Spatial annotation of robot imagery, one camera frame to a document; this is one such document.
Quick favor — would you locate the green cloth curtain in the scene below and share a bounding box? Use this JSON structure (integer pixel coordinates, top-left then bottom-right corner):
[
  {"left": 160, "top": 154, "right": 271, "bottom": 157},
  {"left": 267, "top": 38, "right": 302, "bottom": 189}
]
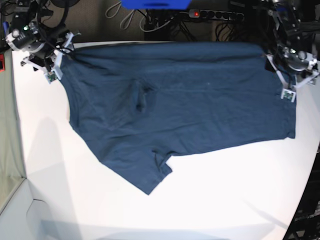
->
[{"left": 0, "top": 50, "right": 26, "bottom": 211}]

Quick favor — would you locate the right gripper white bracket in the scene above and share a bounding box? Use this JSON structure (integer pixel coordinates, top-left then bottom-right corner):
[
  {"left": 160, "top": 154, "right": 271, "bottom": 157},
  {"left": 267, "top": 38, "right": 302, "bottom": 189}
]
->
[{"left": 20, "top": 31, "right": 82, "bottom": 84}]

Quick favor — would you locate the red clamp on table edge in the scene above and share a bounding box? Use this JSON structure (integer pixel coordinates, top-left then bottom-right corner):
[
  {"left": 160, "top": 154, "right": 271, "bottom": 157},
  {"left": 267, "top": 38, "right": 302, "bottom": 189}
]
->
[{"left": 0, "top": 53, "right": 6, "bottom": 72}]

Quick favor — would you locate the dark blue t-shirt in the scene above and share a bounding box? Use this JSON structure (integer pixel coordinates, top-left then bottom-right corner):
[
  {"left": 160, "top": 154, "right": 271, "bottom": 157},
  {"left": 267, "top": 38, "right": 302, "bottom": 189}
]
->
[{"left": 60, "top": 42, "right": 296, "bottom": 194}]

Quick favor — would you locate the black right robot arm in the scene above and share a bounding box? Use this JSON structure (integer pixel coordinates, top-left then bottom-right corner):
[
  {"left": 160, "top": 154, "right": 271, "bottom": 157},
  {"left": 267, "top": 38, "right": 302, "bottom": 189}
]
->
[{"left": 5, "top": 0, "right": 78, "bottom": 83}]

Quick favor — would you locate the black power strip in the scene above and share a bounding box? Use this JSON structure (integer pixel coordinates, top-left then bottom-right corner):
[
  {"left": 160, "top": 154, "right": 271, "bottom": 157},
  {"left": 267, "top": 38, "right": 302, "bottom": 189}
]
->
[{"left": 188, "top": 9, "right": 245, "bottom": 22}]

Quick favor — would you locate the blue plastic bin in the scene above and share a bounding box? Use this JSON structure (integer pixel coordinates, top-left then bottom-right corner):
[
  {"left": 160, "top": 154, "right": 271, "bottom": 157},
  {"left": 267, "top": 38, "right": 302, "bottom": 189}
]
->
[{"left": 121, "top": 0, "right": 191, "bottom": 10}]

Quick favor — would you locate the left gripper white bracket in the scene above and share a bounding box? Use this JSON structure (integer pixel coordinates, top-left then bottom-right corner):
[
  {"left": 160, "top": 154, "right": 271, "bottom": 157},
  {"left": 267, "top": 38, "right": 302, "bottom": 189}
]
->
[{"left": 266, "top": 53, "right": 320, "bottom": 103}]

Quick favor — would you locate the white cable loop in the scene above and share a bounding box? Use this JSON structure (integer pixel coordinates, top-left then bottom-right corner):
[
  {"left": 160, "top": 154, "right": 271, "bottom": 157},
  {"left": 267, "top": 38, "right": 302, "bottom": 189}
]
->
[{"left": 104, "top": 4, "right": 137, "bottom": 30}]

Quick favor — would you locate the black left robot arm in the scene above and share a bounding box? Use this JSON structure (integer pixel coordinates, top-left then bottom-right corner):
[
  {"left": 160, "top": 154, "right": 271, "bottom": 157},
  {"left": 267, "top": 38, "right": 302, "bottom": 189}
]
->
[{"left": 256, "top": 0, "right": 320, "bottom": 103}]

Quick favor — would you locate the blue handled tool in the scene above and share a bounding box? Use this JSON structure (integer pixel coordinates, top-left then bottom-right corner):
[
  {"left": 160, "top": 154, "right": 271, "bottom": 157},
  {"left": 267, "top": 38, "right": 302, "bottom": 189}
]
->
[{"left": 2, "top": 21, "right": 10, "bottom": 36}]

